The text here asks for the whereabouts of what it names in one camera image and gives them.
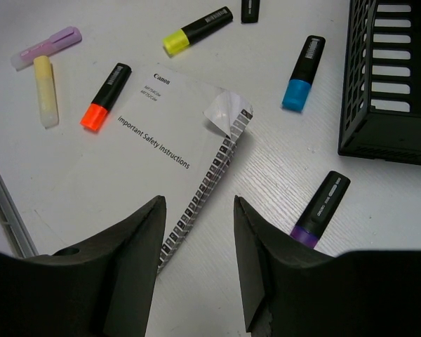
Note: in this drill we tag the orange cap black highlighter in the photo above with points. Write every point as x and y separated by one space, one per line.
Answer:
106 97

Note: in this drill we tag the pastel yellow highlighter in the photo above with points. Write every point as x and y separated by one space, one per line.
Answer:
45 89

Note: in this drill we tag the purple cap black highlighter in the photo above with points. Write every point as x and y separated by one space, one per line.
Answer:
315 218

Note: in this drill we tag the pink cap black highlighter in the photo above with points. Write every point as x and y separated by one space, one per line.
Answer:
250 10

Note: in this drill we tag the aluminium front rail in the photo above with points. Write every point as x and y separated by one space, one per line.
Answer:
13 225

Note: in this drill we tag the pastel purple highlighter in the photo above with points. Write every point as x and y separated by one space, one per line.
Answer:
55 43

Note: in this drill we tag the Canon safety instructions booklet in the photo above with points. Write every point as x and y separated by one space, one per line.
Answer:
175 137

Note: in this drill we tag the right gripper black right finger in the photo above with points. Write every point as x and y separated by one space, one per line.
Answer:
288 289

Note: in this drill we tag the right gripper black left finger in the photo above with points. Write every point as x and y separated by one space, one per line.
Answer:
102 286

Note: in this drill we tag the blue cap black highlighter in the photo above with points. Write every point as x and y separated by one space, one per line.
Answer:
303 74

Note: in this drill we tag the black mesh file organizer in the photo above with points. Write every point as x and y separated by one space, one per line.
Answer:
381 100

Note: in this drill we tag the yellow cap black highlighter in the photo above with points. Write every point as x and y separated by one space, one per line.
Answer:
197 31

